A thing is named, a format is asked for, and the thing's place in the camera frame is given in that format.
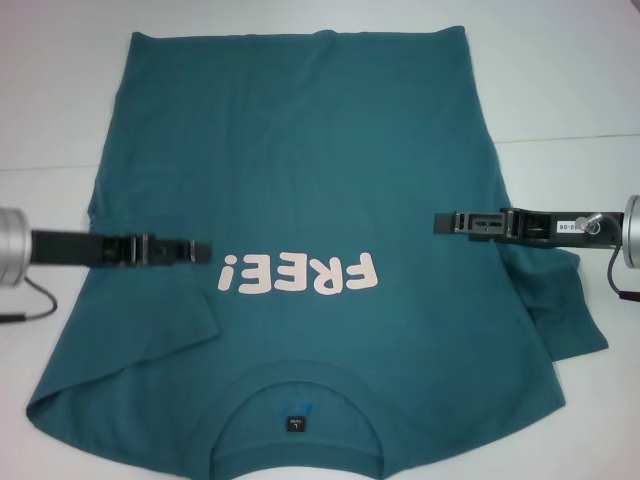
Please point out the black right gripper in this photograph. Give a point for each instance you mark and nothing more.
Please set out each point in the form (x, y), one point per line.
(535, 231)

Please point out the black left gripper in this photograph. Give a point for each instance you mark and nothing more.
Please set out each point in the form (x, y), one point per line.
(70, 248)

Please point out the teal t-shirt with FREE print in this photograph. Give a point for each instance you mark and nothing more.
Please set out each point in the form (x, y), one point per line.
(310, 150)

